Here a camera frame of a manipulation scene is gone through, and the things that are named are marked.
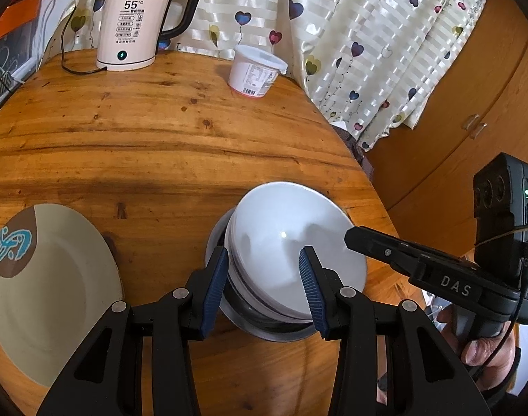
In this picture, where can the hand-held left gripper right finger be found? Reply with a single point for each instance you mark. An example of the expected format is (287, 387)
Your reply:
(311, 286)

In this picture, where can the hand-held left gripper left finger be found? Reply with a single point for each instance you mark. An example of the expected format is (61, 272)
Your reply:
(214, 286)

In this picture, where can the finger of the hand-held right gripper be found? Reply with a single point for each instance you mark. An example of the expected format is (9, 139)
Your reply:
(381, 247)

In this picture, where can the stainless steel bowl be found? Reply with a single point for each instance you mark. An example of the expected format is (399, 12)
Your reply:
(264, 333)

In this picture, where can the small beige plate blue print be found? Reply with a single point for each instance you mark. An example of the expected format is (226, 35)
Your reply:
(56, 303)

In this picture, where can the person's right hand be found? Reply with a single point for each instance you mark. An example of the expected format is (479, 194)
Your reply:
(485, 359)

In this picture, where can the dark cloth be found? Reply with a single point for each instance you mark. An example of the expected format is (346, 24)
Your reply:
(357, 151)

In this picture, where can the wooden cabinet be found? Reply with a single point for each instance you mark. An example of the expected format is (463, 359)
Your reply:
(463, 73)

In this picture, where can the white plastic tub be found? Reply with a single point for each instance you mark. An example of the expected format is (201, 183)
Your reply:
(251, 73)

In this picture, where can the heart print curtain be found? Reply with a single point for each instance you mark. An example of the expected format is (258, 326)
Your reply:
(333, 30)

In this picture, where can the white electric kettle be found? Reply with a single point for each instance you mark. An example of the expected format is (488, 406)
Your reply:
(129, 30)

